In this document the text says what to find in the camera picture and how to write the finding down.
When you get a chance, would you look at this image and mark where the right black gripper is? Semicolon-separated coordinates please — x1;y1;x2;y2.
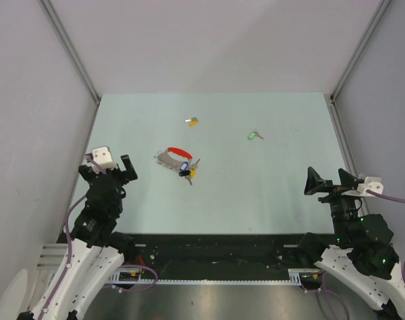
302;166;361;245

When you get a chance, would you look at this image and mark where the metal key organizer red handle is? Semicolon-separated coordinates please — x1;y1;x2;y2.
155;147;193;172

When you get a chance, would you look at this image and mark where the key with green tag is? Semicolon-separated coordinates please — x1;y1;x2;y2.
247;129;264;141

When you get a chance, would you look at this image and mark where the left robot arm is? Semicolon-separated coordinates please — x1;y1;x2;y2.
18;148;137;319

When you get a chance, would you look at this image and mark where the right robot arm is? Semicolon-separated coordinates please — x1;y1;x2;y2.
296;167;405;319

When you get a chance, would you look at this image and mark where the black key tag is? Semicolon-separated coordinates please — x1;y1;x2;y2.
179;170;191;177

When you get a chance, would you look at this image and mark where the blue key tag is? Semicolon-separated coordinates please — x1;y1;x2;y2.
179;161;189;171

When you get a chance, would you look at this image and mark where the silver key on organizer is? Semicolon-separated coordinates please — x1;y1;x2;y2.
186;159;200;185

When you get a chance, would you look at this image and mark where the key with yellow tag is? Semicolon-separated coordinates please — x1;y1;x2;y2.
185;117;199;127

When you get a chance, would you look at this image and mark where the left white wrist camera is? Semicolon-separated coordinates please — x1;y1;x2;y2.
91;146;116;170

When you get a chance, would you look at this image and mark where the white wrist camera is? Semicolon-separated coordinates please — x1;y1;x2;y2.
343;177;384;197
91;146;116;170

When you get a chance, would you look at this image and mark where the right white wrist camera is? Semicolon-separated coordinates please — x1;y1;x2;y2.
343;177;384;197

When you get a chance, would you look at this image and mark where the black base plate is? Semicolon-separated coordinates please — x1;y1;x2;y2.
113;233;314;280

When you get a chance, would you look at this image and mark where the white slotted cable duct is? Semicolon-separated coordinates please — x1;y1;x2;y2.
105;269;323;287

